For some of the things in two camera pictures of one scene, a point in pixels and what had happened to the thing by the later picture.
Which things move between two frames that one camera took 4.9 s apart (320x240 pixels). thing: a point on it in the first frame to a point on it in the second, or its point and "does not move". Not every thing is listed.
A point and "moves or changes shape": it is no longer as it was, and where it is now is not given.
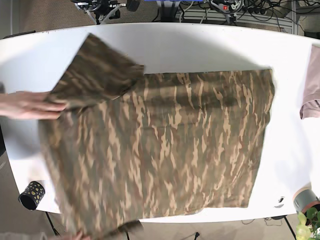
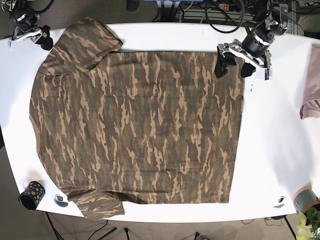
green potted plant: x=312 y=232 does not move
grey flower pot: x=305 y=199 does not move
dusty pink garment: x=310 y=104 does not move
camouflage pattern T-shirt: x=129 y=146 moves or changes shape
